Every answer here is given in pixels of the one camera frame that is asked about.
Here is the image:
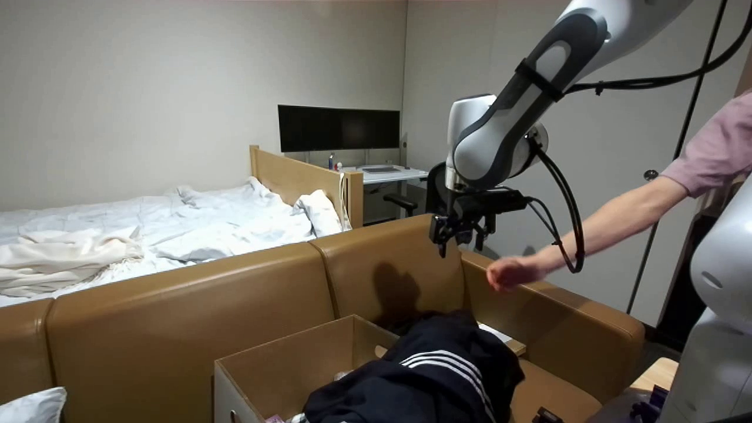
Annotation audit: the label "light wooden bed frame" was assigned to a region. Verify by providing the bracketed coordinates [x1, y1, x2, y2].
[248, 142, 368, 229]

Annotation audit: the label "white desk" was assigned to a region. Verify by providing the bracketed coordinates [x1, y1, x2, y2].
[344, 161, 433, 226]

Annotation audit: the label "pink shirt sleeve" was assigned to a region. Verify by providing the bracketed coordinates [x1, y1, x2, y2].
[661, 88, 752, 199]

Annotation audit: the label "white pillow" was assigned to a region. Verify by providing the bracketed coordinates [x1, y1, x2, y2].
[0, 383, 70, 423]

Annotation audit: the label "white rumpled bedding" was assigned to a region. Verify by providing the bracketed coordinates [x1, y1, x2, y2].
[0, 175, 348, 310]

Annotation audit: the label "light wooden block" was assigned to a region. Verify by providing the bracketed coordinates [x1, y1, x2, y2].
[627, 354, 683, 394]

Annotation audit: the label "brown cardboard box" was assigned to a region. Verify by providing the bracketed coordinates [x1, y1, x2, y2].
[213, 313, 442, 423]

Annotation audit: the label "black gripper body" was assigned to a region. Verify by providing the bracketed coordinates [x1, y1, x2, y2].
[426, 186, 533, 240]

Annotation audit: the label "person's hand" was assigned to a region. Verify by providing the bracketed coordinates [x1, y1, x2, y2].
[485, 253, 552, 294]

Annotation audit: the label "person's bare forearm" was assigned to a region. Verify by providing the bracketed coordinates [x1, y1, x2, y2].
[539, 172, 694, 273]

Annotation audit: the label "black trousers with white stripes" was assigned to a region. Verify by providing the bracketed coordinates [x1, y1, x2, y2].
[304, 330, 522, 423]

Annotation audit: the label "black office chair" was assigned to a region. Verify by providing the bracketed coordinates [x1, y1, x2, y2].
[384, 160, 455, 229]

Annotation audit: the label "brown leather sofa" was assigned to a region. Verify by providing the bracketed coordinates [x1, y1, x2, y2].
[0, 212, 646, 423]

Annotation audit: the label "black wall monitor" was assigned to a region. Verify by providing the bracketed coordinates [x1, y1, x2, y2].
[278, 103, 404, 154]

